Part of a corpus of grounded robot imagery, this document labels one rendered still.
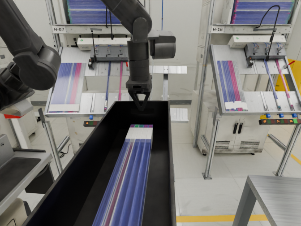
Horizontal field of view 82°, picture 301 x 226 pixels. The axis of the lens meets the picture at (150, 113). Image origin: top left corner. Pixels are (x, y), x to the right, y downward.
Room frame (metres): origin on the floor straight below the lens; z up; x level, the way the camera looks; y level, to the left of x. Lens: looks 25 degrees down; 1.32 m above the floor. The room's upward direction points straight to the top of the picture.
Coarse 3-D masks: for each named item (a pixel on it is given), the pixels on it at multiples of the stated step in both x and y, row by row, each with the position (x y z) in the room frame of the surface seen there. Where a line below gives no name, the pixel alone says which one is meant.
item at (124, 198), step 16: (144, 128) 0.45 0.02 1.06; (128, 144) 0.37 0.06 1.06; (144, 144) 0.37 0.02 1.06; (128, 160) 0.31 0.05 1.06; (144, 160) 0.31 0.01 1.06; (112, 176) 0.26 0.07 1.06; (128, 176) 0.26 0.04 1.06; (144, 176) 0.26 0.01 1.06; (112, 192) 0.22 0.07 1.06; (128, 192) 0.22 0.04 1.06; (144, 192) 0.23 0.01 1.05; (112, 208) 0.19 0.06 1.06; (128, 208) 0.19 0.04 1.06; (96, 224) 0.16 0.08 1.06; (112, 224) 0.16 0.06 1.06; (128, 224) 0.16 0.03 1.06
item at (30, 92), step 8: (0, 72) 0.45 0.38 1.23; (8, 72) 0.43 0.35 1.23; (0, 80) 0.43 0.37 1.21; (8, 80) 0.42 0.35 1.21; (16, 80) 0.43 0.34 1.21; (8, 88) 0.42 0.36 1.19; (16, 88) 0.43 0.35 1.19; (24, 88) 0.45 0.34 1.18; (8, 96) 0.43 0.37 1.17; (16, 96) 0.44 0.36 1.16; (24, 96) 0.47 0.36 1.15; (8, 104) 0.42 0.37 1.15
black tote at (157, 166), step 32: (96, 128) 0.34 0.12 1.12; (128, 128) 0.50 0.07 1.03; (160, 128) 0.49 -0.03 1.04; (96, 160) 0.31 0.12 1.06; (160, 160) 0.34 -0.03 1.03; (64, 192) 0.19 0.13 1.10; (96, 192) 0.25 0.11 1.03; (160, 192) 0.25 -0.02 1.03; (32, 224) 0.13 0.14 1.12; (64, 224) 0.17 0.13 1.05; (160, 224) 0.18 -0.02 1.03
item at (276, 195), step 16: (256, 176) 0.52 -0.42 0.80; (272, 176) 0.52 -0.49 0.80; (256, 192) 0.45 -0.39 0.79; (272, 192) 0.45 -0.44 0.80; (288, 192) 0.45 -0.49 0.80; (240, 208) 0.51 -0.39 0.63; (272, 208) 0.38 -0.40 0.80; (288, 208) 0.38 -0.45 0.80; (240, 224) 0.49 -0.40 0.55; (272, 224) 0.34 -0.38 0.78; (288, 224) 0.33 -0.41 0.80
